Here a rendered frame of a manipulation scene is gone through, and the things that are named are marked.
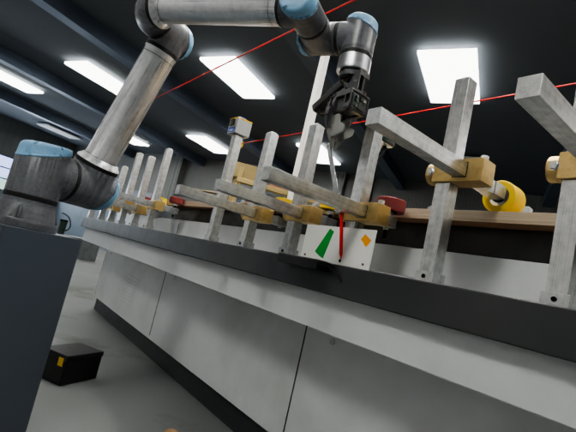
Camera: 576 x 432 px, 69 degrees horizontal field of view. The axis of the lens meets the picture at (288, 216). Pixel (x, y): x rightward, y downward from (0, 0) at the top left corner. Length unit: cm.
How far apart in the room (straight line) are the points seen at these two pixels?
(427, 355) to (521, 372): 18
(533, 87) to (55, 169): 128
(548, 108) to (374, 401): 91
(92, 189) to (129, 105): 31
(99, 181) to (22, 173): 23
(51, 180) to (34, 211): 10
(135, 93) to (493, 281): 123
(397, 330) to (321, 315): 25
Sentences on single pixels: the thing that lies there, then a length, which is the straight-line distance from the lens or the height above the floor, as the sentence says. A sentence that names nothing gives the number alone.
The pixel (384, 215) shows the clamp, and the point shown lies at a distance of 108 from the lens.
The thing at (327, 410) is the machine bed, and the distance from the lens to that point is 142.
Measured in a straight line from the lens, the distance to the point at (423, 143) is 83.
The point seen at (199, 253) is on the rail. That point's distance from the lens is 171.
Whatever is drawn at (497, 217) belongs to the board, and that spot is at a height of 89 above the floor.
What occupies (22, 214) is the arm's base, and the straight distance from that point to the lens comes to 146.
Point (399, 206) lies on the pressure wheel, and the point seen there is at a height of 89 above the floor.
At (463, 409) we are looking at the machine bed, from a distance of 115.
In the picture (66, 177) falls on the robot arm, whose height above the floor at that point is 78.
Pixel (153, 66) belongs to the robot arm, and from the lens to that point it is 158.
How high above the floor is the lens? 66
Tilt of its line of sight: 7 degrees up
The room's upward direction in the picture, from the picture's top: 13 degrees clockwise
